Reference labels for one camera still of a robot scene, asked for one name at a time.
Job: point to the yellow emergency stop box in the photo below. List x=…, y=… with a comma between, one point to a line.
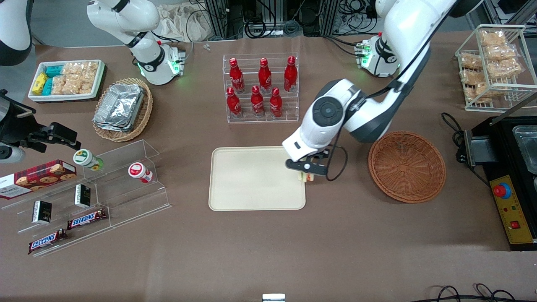
x=514, y=209

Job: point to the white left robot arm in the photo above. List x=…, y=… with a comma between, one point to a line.
x=402, y=33

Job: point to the teal snack packet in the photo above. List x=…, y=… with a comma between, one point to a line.
x=53, y=70
x=48, y=86

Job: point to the light oval wicker basket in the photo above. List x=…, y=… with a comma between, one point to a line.
x=144, y=115

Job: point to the beige cloth bag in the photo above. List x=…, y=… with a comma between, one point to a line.
x=180, y=23

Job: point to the beige plastic tray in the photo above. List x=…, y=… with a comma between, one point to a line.
x=251, y=178

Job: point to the clear container in appliance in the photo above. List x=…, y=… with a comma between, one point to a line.
x=526, y=147

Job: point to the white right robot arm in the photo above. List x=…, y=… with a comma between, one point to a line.
x=151, y=63

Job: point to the yellow snack packet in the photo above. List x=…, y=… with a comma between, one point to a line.
x=40, y=83

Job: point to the white table edge bracket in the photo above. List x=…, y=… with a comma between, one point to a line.
x=273, y=298

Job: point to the red tartan cookie box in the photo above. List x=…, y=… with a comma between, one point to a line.
x=37, y=178

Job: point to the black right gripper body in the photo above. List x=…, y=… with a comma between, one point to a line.
x=16, y=127

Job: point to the white rectangular snack tray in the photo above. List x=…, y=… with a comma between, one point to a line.
x=63, y=97

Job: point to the triangular sandwich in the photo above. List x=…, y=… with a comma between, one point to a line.
x=306, y=178

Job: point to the black appliance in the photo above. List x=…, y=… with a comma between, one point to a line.
x=501, y=147

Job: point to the bagged fried snack pack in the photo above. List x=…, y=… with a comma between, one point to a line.
x=503, y=69
x=470, y=62
x=493, y=37
x=499, y=52
x=473, y=76
x=476, y=92

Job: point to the aluminium frame post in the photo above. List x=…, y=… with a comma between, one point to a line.
x=218, y=16
x=337, y=14

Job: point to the red cola bottle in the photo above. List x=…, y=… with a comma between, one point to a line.
x=233, y=105
x=257, y=104
x=275, y=105
x=264, y=77
x=235, y=77
x=290, y=76

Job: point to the stacked foil containers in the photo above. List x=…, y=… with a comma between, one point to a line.
x=119, y=107

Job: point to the snickers chocolate bar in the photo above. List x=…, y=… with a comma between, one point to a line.
x=46, y=241
x=86, y=219

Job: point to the rice cracker pack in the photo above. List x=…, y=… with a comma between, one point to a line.
x=58, y=85
x=72, y=69
x=73, y=85
x=89, y=71

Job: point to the clear acrylic bottle rack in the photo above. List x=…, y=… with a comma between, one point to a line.
x=247, y=119

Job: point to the red lid small bottle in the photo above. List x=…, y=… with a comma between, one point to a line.
x=137, y=171

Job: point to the green lid small bottle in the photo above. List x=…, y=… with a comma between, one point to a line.
x=84, y=158

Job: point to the brown wicker basket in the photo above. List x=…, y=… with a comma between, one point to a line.
x=407, y=167

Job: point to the clear acrylic stepped shelf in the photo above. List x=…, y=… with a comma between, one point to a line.
x=134, y=201

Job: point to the small black box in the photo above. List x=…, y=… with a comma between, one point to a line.
x=42, y=212
x=82, y=196

